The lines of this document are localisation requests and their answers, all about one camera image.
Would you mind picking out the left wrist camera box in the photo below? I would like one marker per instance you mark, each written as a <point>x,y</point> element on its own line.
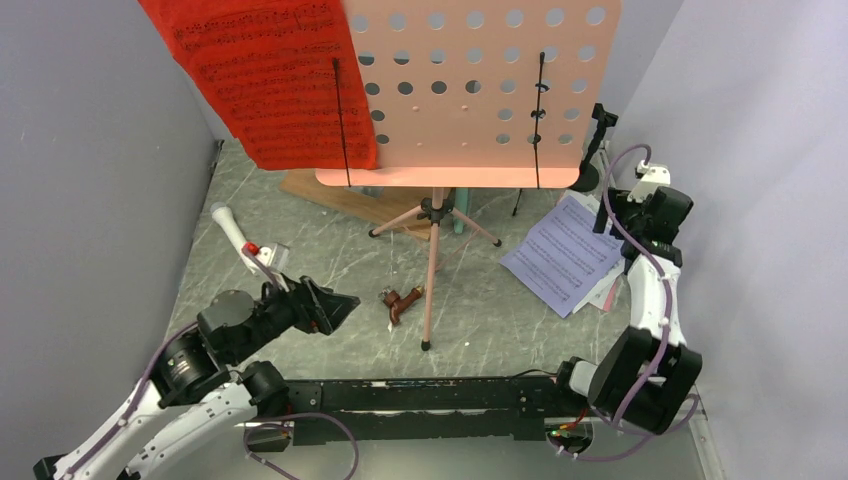
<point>266,261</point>

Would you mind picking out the black tripod mic stand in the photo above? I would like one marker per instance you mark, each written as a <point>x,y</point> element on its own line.
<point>517,202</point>

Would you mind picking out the pink sheet music page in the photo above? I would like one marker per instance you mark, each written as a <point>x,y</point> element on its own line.
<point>610,296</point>

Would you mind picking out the pink music stand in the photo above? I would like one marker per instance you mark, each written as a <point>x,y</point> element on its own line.
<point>478,94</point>

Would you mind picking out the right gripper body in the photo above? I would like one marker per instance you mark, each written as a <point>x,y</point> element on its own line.
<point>628,214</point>

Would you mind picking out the lavender sheet music page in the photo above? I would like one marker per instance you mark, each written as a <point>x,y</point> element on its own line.
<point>561,258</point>

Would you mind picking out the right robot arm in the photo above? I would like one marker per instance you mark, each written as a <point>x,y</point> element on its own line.
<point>648,373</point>

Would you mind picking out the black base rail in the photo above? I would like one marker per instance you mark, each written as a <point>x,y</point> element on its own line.
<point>519,407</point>

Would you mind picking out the wooden board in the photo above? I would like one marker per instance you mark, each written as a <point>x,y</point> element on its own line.
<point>376,205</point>

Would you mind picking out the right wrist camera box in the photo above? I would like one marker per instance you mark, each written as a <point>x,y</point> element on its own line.
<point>650,176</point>

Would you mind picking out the white microphone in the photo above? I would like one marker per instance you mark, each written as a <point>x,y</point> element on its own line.
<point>223,216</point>

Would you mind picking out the black round-base mic stand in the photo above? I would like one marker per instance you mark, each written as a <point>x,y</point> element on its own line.
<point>589,176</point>

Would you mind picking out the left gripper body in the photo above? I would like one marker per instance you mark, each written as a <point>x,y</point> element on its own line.
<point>283,309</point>

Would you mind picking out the white sheet music page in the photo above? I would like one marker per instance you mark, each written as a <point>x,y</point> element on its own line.
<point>593,296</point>
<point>589,202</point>

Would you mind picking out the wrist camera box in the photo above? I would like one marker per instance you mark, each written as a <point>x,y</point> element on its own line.
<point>266,261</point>
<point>650,176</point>

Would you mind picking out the red sheet music page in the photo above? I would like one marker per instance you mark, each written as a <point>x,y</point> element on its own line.
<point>282,76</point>

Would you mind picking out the brown plastic faucet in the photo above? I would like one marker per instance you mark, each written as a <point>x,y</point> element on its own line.
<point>398,304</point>

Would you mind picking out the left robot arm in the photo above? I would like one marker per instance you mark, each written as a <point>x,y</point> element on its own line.
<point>195,388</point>

